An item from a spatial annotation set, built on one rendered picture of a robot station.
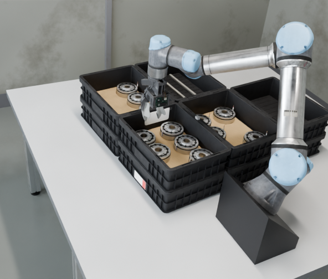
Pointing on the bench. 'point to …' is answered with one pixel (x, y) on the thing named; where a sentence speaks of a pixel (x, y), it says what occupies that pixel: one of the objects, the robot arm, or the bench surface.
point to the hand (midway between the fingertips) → (151, 115)
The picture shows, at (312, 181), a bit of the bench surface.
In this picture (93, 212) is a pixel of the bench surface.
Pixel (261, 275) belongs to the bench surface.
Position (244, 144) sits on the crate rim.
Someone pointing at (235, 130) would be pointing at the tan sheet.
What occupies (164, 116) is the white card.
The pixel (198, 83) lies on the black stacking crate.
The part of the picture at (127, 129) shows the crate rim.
